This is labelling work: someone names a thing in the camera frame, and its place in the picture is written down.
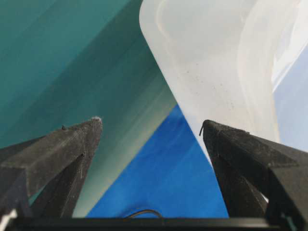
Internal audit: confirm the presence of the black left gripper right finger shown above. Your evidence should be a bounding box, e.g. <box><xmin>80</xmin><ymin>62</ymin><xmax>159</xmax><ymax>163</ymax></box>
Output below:
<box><xmin>200</xmin><ymin>120</ymin><xmax>308</xmax><ymax>223</ymax></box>

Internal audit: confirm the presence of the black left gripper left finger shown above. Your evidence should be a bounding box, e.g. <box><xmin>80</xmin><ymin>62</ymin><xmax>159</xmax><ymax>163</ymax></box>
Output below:
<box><xmin>0</xmin><ymin>117</ymin><xmax>103</xmax><ymax>218</ymax></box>

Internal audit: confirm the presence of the translucent plastic tool box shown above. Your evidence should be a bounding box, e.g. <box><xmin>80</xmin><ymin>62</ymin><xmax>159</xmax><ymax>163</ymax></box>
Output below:
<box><xmin>139</xmin><ymin>0</ymin><xmax>308</xmax><ymax>151</ymax></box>

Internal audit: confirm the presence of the blue mat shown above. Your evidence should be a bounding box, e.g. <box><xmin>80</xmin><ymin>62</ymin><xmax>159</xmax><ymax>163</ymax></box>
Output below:
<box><xmin>88</xmin><ymin>106</ymin><xmax>228</xmax><ymax>218</ymax></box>

